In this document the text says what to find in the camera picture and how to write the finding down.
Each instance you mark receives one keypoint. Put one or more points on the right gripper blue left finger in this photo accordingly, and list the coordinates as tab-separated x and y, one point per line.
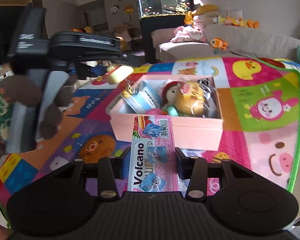
122	164

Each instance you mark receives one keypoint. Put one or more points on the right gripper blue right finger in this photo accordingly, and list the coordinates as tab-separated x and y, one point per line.
183	164

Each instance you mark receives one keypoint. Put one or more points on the pink Volcano card pack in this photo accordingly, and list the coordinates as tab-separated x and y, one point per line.
152	166

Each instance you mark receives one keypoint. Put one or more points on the pink teal squishy toy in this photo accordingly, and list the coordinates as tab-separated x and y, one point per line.
166	110

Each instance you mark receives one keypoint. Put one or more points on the packaged yellow bread bun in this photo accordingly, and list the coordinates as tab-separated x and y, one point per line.
191	100

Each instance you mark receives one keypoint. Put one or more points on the blue white tissue pack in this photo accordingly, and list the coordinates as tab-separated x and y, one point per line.
141	97

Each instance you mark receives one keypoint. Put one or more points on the crochet doll red hat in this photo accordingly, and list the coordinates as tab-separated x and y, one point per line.
168	93

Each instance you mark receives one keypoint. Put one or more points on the red yellow toy keychain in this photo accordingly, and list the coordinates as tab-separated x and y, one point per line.
117	74

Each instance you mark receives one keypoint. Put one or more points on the red black toy car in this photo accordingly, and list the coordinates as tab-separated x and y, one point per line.
205	83

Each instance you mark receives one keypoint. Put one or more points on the hand in brown glove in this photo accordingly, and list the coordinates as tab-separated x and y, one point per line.
30	108

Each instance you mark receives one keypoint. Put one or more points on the colourful cartoon play mat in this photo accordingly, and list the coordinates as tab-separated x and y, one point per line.
259	128

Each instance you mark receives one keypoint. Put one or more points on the black fish tank cabinet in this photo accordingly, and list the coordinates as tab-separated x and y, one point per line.
156	35

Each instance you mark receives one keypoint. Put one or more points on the beige sofa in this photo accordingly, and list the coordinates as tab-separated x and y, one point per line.
249	42

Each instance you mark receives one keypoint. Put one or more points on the orange clownfish plush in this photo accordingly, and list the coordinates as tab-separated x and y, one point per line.
218	43

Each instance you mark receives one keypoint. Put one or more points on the pink clothes pile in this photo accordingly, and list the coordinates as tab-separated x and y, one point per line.
188	34

